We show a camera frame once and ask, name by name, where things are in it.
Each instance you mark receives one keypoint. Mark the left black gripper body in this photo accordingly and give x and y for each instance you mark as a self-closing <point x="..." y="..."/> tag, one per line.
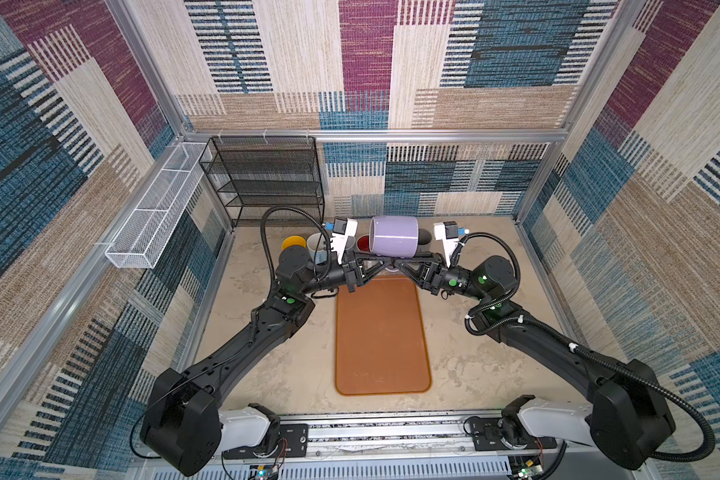
<point x="342" y="276"/>

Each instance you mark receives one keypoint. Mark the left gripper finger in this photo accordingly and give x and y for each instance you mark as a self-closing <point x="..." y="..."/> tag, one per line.
<point x="364" y="274"/>
<point x="368" y="259"/>

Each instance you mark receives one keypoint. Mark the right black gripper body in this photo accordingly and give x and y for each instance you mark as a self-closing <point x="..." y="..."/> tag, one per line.
<point x="455" y="280"/>

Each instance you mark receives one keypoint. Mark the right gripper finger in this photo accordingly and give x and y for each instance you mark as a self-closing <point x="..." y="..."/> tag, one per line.
<point x="420" y="258"/>
<point x="417" y="272"/>

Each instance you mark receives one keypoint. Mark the white mug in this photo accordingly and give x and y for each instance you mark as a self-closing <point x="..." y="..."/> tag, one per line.
<point x="363" y="243"/>

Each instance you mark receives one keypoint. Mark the purple mug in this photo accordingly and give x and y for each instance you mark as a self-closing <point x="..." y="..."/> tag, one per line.
<point x="394" y="236"/>

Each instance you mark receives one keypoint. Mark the light blue mug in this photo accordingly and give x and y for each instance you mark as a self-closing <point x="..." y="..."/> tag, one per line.
<point x="319" y="248"/>

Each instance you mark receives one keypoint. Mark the yellow mug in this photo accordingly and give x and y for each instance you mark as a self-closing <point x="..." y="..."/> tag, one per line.
<point x="294" y="241"/>

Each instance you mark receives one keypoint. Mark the brown plastic tray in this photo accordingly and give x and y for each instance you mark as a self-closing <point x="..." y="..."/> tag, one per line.
<point x="380" y="345"/>

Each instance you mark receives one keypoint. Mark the black mug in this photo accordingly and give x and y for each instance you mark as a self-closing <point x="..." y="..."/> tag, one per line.
<point x="424" y="240"/>

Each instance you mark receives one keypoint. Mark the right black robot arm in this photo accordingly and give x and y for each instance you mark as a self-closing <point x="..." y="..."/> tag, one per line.
<point x="630" y="417"/>

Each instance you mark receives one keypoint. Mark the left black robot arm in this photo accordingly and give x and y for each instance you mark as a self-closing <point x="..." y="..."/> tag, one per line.
<point x="182" y="423"/>

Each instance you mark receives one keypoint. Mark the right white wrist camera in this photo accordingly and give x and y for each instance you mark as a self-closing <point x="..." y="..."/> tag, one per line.
<point x="449" y="234"/>

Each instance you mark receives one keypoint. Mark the black wire shelf rack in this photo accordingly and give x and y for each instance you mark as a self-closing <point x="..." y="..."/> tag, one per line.
<point x="252" y="174"/>

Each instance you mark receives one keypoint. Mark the aluminium mounting rail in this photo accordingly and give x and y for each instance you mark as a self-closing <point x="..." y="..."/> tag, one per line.
<point x="415" y="445"/>

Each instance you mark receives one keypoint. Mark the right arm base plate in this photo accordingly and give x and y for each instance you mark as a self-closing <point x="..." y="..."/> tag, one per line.
<point x="503" y="434"/>

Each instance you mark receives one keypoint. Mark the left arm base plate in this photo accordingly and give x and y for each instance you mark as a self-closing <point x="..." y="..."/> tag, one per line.
<point x="290" y="442"/>

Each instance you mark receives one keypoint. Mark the white wire mesh basket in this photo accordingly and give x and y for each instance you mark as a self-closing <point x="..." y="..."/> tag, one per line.
<point x="142" y="239"/>

